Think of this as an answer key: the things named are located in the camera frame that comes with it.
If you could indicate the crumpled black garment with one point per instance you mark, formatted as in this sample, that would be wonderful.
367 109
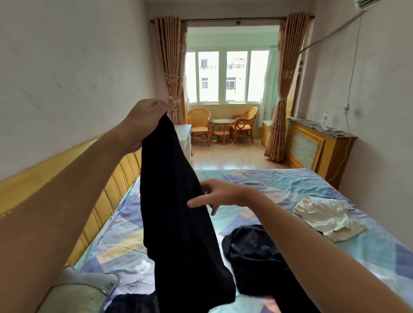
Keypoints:
255 254

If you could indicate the wicker armchair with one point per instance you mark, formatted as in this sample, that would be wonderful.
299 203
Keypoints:
246 124
199 124

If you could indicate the wooden curtain rod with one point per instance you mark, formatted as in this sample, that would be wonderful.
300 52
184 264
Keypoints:
232 19

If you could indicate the person's right hand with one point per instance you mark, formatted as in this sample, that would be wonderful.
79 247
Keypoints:
232 195

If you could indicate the sheer green curtain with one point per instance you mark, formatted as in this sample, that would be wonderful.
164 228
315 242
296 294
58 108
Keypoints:
270 83

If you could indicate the long black garment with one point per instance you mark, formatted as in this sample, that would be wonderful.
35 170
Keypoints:
174 209

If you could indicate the person's right thumb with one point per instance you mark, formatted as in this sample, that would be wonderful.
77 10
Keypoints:
210 185

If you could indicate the green framed window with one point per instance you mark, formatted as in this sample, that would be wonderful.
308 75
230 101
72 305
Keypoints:
226 77

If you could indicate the wooden radiator cover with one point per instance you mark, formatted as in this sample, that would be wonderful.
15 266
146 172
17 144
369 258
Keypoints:
319 151

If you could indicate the clear plastic bottle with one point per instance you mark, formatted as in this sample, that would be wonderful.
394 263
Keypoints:
324 121

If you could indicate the person's left fingers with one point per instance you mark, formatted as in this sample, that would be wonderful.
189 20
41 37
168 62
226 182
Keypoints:
164 102

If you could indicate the person's left forearm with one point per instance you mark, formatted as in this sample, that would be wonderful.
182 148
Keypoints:
58 206

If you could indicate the patterned pastel bed sheet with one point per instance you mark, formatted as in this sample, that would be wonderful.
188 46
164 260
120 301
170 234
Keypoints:
364 254

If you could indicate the black pleated garment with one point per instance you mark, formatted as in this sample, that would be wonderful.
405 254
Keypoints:
132 303

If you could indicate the person's right forearm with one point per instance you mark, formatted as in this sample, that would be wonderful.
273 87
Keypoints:
316 251

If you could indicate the pale green pillow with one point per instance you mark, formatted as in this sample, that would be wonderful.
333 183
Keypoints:
77 293

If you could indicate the person's left hand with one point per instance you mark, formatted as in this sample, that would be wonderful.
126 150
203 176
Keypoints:
145 119

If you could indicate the brown patterned curtain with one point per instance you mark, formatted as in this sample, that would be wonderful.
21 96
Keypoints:
288 80
169 64

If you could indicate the white air conditioner pipe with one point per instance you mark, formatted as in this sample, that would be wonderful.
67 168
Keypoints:
332 32

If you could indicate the person's right middle finger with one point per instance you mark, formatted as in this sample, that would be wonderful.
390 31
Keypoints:
215 210

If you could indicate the cream satin garment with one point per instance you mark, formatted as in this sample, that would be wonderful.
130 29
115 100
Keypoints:
326 216

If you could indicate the yellow padded headboard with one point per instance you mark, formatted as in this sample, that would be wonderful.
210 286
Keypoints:
106 193

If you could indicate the round glass wicker table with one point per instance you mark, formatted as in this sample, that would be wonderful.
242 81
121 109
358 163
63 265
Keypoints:
222 129

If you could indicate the white air conditioner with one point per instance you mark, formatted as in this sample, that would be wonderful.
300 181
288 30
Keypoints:
366 3

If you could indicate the white bedside cabinet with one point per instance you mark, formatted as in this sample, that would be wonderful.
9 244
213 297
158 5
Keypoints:
183 138

